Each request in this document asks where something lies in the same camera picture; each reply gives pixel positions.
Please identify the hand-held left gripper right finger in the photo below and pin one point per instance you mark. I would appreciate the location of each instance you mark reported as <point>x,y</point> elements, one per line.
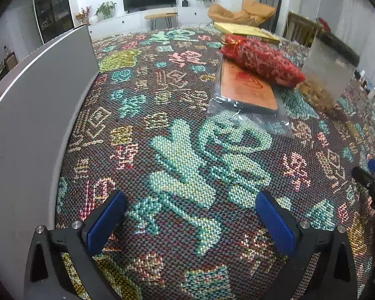
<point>276,222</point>

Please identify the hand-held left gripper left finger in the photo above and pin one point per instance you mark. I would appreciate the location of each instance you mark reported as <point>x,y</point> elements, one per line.
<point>104,222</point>

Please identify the white storage box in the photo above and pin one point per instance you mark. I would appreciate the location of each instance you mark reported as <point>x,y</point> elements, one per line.
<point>34,115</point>

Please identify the row of bottles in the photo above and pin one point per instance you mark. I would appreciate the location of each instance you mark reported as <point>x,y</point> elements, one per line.
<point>373,97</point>

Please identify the colourful printed blanket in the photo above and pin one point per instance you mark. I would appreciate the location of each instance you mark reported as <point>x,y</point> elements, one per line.
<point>181,168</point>

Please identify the clear jar with black lid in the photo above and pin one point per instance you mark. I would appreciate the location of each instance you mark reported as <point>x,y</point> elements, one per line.
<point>328,68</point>

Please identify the wooden slatted crib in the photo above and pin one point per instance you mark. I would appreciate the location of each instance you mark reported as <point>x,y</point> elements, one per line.
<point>340,47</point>

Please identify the orange pad in clear bag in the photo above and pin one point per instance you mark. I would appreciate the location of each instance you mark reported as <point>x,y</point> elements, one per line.
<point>247,93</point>

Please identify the red bag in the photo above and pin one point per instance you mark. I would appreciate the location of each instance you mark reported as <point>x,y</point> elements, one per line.
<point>324,24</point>

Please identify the red knitted pouch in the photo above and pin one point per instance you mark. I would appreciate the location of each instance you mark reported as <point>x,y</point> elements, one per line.
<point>262,61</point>

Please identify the wooden dining chair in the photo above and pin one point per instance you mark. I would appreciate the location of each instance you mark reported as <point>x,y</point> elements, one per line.
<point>10,62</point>

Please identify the yellow flat box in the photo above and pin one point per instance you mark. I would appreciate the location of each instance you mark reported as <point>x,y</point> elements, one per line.
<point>247,30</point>

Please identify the grey curtain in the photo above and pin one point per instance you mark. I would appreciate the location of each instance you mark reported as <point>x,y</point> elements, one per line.
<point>272,0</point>

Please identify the tan rocking chair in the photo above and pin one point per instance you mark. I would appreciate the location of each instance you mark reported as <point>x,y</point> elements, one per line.
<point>253,11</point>

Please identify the white television cabinet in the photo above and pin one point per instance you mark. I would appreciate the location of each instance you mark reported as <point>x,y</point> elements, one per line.
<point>131,22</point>

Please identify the white round vase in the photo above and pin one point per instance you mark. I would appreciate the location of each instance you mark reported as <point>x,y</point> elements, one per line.
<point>93,20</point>

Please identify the red flower arrangement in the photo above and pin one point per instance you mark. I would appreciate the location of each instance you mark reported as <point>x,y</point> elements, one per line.
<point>83,14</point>

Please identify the bushy green potted plant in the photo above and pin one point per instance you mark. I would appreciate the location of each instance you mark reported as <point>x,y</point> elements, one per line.
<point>105,9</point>

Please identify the wooden bench with hairpin legs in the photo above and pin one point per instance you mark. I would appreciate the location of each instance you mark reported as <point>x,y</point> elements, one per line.
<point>161,15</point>

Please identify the black glass display cabinet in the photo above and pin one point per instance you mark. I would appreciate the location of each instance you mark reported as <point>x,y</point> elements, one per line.
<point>53,6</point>

